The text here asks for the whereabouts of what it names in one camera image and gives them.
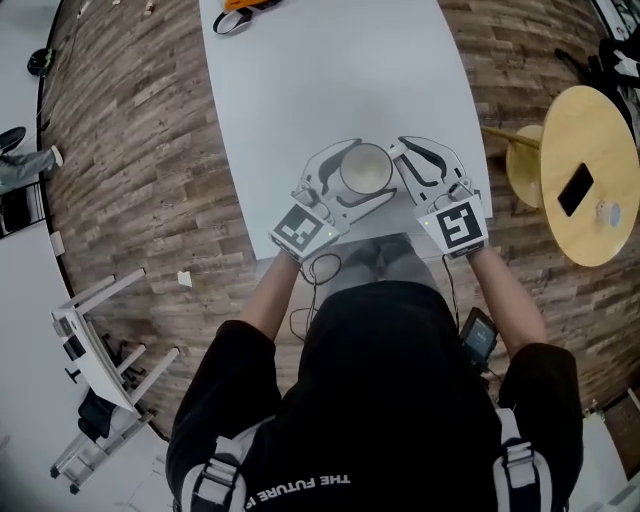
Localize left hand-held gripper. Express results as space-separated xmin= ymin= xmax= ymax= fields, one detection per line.
xmin=268 ymin=138 xmax=399 ymax=262

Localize person's right forearm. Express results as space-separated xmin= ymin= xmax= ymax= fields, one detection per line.
xmin=466 ymin=246 xmax=549 ymax=359

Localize white ceramic mug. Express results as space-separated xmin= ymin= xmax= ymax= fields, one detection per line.
xmin=339 ymin=142 xmax=394 ymax=198

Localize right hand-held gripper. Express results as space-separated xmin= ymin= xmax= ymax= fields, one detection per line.
xmin=389 ymin=135 xmax=490 ymax=260

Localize black rack with clothes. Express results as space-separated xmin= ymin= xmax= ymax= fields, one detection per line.
xmin=553 ymin=0 xmax=640 ymax=117

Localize grey left harness strap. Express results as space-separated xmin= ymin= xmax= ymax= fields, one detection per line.
xmin=181 ymin=433 xmax=250 ymax=512

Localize grey right harness strap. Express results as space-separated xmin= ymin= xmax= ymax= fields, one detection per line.
xmin=491 ymin=408 xmax=555 ymax=512

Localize person's left forearm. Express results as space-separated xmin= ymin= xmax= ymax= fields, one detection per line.
xmin=238 ymin=248 xmax=302 ymax=342

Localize black handheld recorder device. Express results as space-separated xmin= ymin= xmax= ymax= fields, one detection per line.
xmin=458 ymin=306 xmax=500 ymax=372

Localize black helmet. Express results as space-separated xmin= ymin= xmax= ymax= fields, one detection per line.
xmin=26 ymin=47 xmax=57 ymax=77

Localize black jacket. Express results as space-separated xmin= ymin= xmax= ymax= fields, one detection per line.
xmin=76 ymin=386 xmax=120 ymax=442

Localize round yellow wooden table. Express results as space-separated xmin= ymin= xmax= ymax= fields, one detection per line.
xmin=481 ymin=84 xmax=640 ymax=268

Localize grey harness strap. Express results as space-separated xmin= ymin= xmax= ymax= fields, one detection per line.
xmin=491 ymin=408 xmax=555 ymax=512
xmin=181 ymin=433 xmax=250 ymax=512

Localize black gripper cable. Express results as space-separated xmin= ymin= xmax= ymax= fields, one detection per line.
xmin=441 ymin=253 xmax=462 ymax=332
xmin=288 ymin=251 xmax=345 ymax=342

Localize white rectangular table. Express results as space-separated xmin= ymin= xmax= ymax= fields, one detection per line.
xmin=198 ymin=0 xmax=494 ymax=262

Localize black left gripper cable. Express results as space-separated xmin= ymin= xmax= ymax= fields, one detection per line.
xmin=288 ymin=251 xmax=345 ymax=342

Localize person's grey trousers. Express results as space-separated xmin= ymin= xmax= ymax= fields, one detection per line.
xmin=343 ymin=233 xmax=437 ymax=292

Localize black box on desk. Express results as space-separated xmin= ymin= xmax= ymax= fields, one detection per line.
xmin=58 ymin=316 xmax=87 ymax=362

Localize person's black shirt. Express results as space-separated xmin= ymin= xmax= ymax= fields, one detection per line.
xmin=164 ymin=279 xmax=585 ymax=512

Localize black smartphone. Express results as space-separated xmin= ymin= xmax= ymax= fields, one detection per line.
xmin=556 ymin=161 xmax=596 ymax=218

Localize orange pouch with black strap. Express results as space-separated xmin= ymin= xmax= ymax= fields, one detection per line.
xmin=213 ymin=0 xmax=282 ymax=37

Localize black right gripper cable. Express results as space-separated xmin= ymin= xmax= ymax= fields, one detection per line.
xmin=441 ymin=253 xmax=462 ymax=332

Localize black folding chair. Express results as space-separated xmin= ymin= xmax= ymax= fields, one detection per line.
xmin=0 ymin=126 xmax=49 ymax=240

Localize small white cup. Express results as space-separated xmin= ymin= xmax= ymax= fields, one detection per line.
xmin=595 ymin=198 xmax=624 ymax=229

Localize small white desk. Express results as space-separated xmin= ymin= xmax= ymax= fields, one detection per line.
xmin=49 ymin=267 xmax=182 ymax=417

